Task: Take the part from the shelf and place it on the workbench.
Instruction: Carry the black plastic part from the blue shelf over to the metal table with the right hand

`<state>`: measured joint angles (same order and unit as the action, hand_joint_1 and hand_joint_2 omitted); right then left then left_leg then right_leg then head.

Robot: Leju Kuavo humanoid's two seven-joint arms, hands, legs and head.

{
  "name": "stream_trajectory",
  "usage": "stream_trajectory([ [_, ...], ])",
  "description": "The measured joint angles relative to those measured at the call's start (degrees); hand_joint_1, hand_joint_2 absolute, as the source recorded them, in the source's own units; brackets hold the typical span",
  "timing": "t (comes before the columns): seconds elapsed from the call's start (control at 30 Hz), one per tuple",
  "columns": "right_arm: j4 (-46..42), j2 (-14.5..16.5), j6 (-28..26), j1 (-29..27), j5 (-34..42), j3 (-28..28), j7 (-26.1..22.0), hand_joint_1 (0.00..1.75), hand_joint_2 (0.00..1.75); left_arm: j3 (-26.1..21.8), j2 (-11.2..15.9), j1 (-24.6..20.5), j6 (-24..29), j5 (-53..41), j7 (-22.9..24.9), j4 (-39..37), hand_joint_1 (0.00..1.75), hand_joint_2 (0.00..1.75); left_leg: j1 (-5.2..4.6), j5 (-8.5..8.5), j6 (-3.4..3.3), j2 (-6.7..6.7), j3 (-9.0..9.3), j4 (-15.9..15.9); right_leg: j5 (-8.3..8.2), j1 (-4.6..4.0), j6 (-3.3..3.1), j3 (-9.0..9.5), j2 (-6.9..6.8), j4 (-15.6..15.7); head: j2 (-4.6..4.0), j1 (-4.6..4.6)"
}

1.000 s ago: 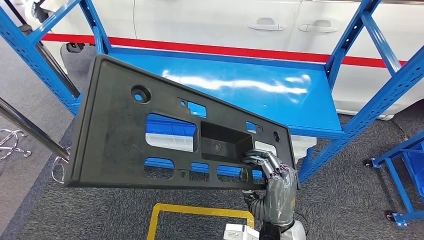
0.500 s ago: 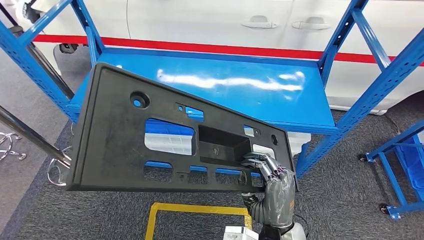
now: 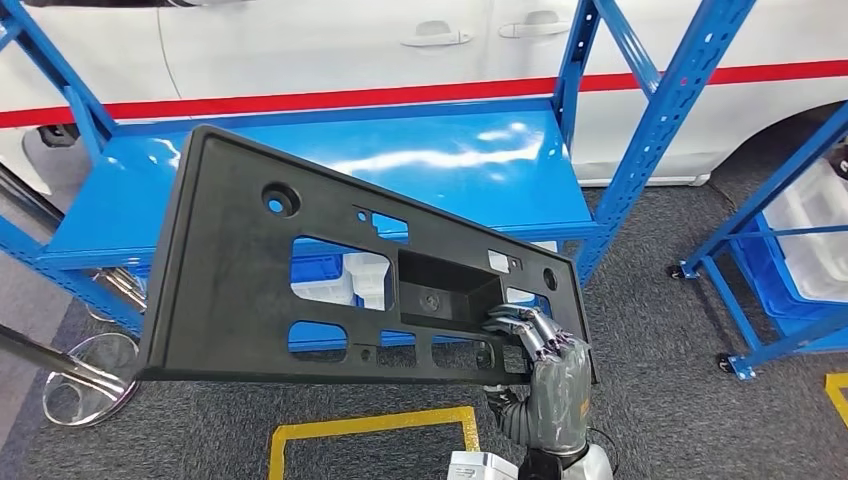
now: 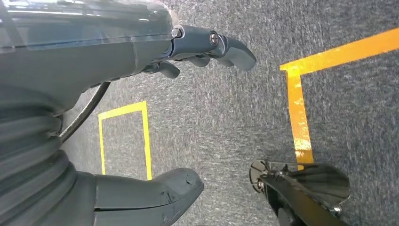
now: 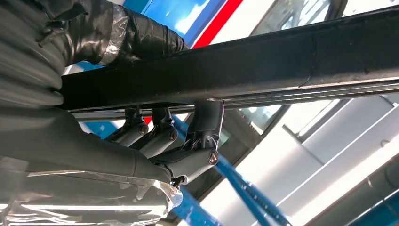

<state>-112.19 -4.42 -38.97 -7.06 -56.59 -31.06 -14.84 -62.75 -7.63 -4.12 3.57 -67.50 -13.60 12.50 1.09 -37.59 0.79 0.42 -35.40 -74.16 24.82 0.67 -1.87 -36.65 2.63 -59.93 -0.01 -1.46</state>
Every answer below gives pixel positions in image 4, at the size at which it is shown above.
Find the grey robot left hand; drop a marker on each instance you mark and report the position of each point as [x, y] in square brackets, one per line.
[78, 56]

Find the thin yellow floor tape square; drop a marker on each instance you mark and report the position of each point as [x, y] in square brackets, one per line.
[146, 140]

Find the ribbed grey left arm sleeve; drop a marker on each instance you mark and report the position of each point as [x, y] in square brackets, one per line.
[25, 156]

